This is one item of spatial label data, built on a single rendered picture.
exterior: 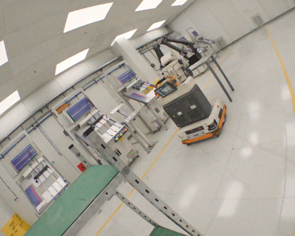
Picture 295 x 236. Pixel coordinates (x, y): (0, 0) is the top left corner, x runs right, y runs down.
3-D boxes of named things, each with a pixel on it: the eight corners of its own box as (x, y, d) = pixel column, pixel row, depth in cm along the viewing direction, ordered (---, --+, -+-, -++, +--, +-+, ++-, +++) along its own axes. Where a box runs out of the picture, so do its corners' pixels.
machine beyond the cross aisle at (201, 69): (217, 61, 600) (188, 24, 566) (212, 68, 553) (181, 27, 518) (193, 75, 708) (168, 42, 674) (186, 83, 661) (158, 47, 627)
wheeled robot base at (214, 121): (220, 136, 185) (210, 120, 180) (183, 146, 232) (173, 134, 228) (228, 107, 228) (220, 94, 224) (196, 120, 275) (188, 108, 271)
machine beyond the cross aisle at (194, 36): (223, 52, 683) (199, 20, 649) (220, 56, 636) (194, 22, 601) (202, 64, 791) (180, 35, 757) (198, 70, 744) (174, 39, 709)
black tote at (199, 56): (173, 77, 268) (169, 71, 266) (177, 73, 279) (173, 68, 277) (199, 60, 226) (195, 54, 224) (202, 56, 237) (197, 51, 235)
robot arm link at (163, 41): (157, 44, 221) (159, 39, 212) (161, 40, 227) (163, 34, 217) (184, 58, 218) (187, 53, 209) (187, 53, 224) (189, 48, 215)
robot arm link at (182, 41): (161, 42, 224) (163, 37, 214) (160, 40, 226) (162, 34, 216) (187, 46, 232) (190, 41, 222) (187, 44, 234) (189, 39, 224)
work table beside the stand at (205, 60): (232, 101, 240) (206, 60, 226) (199, 114, 292) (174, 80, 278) (234, 89, 269) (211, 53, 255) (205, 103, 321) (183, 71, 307)
